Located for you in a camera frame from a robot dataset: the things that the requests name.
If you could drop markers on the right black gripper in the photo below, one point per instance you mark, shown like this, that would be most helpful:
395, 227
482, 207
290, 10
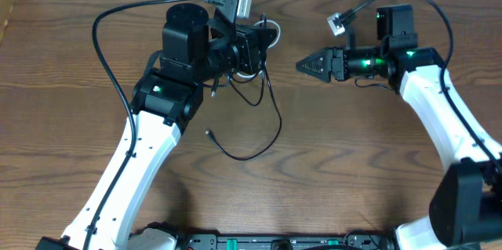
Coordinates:
333, 63

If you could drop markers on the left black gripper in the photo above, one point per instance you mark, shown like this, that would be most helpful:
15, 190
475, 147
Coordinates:
251, 49

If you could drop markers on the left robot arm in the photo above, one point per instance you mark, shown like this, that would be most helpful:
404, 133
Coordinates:
197, 50

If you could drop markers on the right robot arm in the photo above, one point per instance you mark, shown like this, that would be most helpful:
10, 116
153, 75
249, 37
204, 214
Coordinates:
466, 208

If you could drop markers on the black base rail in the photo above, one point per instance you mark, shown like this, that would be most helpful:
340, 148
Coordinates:
274, 242

